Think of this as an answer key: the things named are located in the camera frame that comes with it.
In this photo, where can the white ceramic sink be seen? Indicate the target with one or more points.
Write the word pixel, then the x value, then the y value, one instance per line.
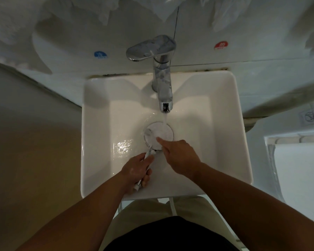
pixel 217 143

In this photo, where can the person's right hand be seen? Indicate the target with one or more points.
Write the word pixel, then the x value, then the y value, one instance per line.
pixel 181 158

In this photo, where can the chrome shower head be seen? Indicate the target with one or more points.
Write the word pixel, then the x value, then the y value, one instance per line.
pixel 162 131

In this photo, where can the black shirt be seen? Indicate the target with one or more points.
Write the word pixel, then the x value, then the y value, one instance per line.
pixel 170 235

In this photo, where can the person's left forearm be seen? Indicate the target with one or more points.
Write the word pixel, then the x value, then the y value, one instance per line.
pixel 73 219

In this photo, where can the chrome sink faucet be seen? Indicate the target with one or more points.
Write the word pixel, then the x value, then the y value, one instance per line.
pixel 162 75

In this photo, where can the white toilet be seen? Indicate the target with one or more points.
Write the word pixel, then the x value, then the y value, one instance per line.
pixel 298 180

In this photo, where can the person's right forearm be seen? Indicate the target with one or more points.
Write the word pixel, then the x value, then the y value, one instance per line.
pixel 261 216

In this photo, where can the person's left hand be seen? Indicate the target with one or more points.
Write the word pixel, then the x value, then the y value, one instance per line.
pixel 136 171

